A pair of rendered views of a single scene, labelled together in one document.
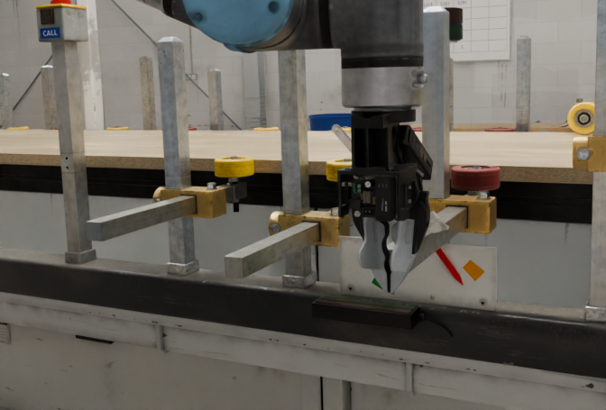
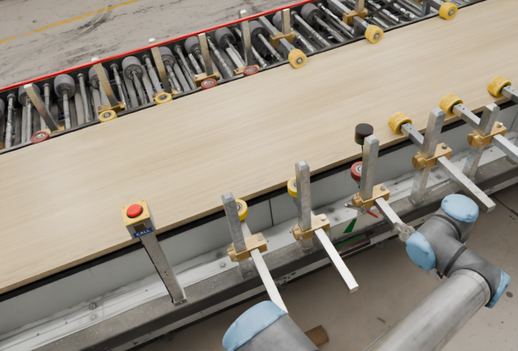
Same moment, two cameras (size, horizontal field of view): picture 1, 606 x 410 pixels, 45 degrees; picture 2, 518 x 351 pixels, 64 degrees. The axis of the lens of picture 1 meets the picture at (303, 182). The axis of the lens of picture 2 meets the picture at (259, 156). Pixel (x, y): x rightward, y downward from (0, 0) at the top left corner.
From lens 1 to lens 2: 1.42 m
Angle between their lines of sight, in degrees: 52
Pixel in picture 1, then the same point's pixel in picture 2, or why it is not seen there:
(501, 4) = not seen: outside the picture
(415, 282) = (360, 224)
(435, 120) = (371, 176)
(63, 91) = (155, 248)
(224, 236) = (220, 230)
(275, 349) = not seen: hidden behind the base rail
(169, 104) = (236, 223)
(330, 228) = (326, 227)
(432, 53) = (373, 156)
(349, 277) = (334, 236)
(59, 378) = not seen: hidden behind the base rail
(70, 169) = (169, 275)
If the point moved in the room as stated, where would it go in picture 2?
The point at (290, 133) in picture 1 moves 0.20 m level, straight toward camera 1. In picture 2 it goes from (307, 206) to (358, 235)
